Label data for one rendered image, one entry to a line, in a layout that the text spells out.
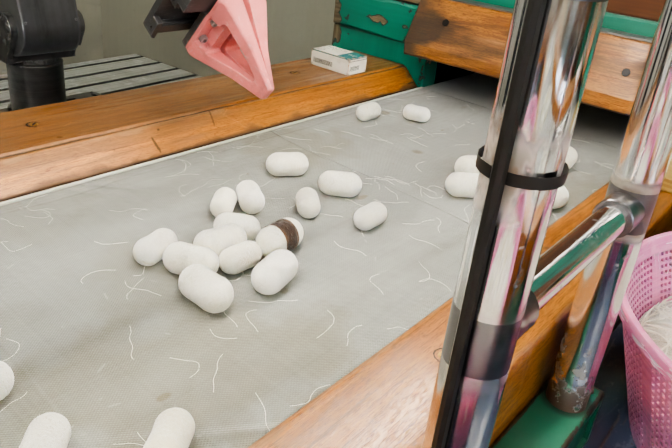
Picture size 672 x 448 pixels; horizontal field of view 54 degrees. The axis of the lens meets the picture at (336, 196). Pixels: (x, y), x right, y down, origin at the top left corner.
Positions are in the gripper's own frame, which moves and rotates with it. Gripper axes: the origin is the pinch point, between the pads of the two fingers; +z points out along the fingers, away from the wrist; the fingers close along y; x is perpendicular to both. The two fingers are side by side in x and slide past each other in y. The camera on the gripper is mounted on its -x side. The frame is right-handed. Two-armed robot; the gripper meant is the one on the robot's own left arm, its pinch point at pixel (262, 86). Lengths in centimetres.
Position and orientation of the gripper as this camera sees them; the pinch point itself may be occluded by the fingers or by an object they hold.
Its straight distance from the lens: 54.4
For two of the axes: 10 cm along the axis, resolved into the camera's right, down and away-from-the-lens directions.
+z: 5.2, 8.4, -1.4
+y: 6.4, -2.7, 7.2
